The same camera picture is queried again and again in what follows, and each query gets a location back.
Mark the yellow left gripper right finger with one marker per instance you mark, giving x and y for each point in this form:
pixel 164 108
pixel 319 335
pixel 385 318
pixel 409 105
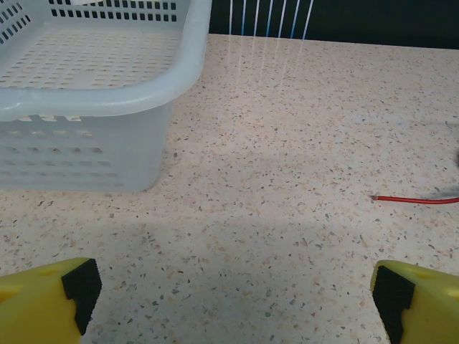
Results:
pixel 430 308

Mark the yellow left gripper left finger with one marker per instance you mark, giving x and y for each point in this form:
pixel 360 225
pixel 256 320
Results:
pixel 32 308

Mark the white perforated plastic basket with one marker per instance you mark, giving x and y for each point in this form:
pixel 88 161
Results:
pixel 107 96

